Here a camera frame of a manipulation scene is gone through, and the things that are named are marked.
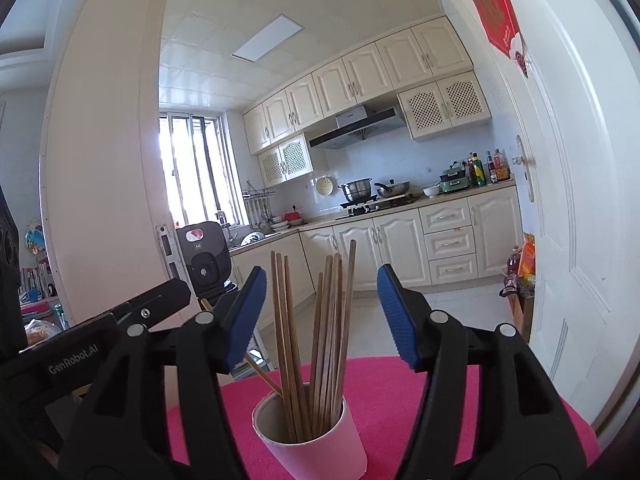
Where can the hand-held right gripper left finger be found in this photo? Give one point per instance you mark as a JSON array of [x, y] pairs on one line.
[[245, 320]]

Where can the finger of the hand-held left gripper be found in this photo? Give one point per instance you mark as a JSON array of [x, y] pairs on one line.
[[155, 302]]

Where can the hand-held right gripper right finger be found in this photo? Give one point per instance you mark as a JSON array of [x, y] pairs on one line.
[[400, 320]]

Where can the wooden chopstick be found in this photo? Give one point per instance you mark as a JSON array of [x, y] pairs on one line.
[[262, 375]]

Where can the bundle of wooden chopsticks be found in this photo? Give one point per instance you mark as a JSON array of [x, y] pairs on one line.
[[330, 350]]

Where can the pale pink paper cup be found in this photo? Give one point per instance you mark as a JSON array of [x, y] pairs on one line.
[[320, 460]]

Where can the metal door latch plate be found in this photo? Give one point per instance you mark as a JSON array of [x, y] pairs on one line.
[[167, 252]]

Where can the black device on chair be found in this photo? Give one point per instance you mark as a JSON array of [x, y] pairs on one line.
[[205, 260]]

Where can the cream lower cabinets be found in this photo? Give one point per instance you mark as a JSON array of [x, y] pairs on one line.
[[400, 245]]

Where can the pink round mat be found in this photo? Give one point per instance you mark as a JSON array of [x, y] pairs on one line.
[[380, 400]]

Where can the cluttered shelf with toys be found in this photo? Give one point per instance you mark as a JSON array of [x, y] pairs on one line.
[[40, 280]]

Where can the hanging utensil rack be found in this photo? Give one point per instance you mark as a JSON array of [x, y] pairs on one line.
[[259, 205]]

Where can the gas stove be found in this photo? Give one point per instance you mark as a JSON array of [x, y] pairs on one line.
[[375, 206]]

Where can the brown box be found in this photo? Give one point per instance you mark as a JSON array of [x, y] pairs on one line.
[[520, 310]]

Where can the red drink bottle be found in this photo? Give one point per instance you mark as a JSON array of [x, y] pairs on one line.
[[512, 265]]

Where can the black wok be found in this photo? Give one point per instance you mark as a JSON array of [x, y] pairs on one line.
[[392, 190]]

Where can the white bowl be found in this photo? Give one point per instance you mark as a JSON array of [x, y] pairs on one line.
[[431, 191]]

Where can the steel cooking pot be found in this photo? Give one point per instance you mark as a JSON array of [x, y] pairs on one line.
[[356, 190]]

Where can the kitchen window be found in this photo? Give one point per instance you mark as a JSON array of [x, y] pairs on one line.
[[200, 170]]

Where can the orange snack bag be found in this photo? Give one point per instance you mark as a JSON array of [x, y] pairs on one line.
[[527, 260]]

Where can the green electric cooker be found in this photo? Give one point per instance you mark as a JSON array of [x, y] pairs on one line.
[[454, 180]]

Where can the cream sliding door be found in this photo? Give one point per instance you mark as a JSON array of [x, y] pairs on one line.
[[100, 160]]

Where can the small lattice door cabinet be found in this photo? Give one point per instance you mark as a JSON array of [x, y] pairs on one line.
[[285, 160]]

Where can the group of condiment bottles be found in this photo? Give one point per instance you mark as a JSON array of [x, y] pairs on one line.
[[487, 170]]

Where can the range hood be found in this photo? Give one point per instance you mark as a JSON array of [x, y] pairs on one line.
[[355, 127]]

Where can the white panel door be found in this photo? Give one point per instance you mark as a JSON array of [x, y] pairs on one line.
[[565, 210]]

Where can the wide lattice door cabinet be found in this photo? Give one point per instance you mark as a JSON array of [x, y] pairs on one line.
[[445, 105]]

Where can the row of cream upper cabinets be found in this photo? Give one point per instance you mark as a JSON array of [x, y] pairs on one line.
[[360, 80]]

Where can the square ceiling light panel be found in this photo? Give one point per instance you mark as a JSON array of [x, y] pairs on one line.
[[267, 37]]

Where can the red diamond door poster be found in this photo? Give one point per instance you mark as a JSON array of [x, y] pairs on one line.
[[492, 5]]

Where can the round wall plate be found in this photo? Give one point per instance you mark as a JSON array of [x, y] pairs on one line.
[[323, 185]]

